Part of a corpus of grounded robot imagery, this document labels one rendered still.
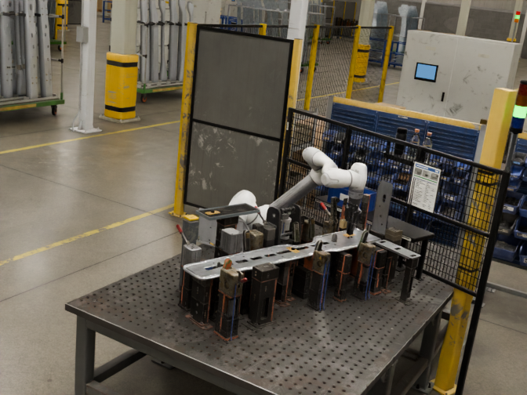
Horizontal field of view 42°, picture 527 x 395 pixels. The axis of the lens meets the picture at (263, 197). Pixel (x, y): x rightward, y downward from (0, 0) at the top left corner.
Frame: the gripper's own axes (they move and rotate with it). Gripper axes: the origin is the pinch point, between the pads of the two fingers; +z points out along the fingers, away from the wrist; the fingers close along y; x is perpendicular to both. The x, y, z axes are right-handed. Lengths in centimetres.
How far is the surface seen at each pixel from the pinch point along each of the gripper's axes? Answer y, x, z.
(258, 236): -11, -64, -1
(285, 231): -19.5, -36.2, 3.3
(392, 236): 15.2, 22.9, 3.3
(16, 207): -398, -51, 106
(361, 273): 20.6, -8.3, 20.5
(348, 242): 5.9, -6.5, 6.1
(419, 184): 6, 54, -25
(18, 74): -828, 119, 41
